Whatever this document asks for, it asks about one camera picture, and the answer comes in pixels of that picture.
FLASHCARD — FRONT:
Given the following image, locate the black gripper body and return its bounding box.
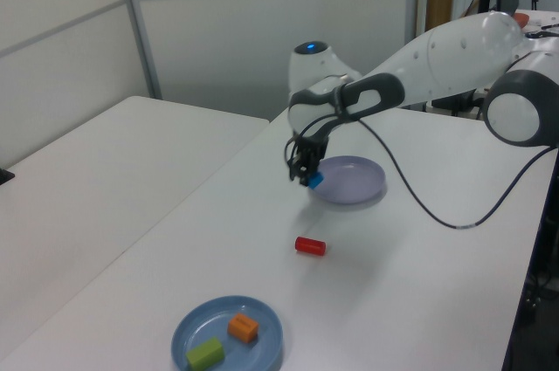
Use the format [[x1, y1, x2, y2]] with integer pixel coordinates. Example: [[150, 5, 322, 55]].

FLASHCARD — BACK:
[[289, 134, 329, 162]]

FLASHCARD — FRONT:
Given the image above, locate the red cylinder block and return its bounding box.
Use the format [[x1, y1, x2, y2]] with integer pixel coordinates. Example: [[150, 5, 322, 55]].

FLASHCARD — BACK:
[[294, 236, 328, 258]]

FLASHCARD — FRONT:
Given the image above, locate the orange rectangular block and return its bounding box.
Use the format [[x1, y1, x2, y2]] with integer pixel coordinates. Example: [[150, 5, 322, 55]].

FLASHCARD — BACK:
[[226, 312, 260, 342]]

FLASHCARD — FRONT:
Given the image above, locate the green rectangular block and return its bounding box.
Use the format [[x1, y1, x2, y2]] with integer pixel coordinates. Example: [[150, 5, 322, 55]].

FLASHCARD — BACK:
[[185, 336, 226, 369]]

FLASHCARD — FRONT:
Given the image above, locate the purple plate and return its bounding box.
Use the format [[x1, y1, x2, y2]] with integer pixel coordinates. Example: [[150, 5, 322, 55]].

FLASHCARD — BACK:
[[307, 155, 388, 207]]

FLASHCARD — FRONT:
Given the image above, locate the blue plate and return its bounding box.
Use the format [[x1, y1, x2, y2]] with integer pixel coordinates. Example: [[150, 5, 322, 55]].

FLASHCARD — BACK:
[[170, 294, 286, 371]]

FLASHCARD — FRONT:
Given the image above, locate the wooden cabinet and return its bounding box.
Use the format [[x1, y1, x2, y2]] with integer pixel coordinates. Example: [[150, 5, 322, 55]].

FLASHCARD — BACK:
[[424, 0, 456, 32]]

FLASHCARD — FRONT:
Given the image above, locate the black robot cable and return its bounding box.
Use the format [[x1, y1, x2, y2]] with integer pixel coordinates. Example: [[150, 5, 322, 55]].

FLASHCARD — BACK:
[[282, 112, 554, 230]]

